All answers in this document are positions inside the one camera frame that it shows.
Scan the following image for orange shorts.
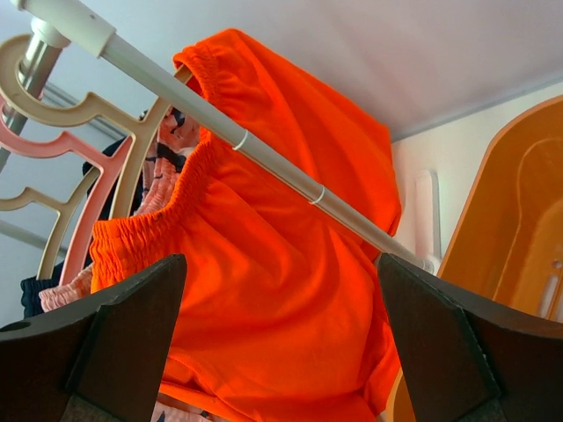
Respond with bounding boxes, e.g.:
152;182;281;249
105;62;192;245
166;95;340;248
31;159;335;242
91;29;401;421

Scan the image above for beige plastic hanger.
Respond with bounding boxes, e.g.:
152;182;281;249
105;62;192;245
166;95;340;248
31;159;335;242
1;35;171;263

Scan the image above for orange plastic basket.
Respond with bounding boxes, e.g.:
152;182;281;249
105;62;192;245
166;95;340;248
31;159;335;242
387;98;562;421

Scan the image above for clothes rack with metal rail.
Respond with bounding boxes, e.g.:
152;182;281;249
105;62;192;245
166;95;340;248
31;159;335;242
14;1;440;274

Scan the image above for pink plastic hanger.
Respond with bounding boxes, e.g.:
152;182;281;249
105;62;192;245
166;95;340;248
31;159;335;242
0;94;135;287

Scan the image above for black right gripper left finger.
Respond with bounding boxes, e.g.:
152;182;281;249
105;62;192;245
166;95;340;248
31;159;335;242
1;254;187;421

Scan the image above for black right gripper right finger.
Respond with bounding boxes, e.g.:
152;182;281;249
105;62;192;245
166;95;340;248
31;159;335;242
378;254;562;421

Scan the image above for pink shark print shorts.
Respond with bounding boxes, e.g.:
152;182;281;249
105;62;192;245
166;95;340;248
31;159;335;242
39;107;213;421

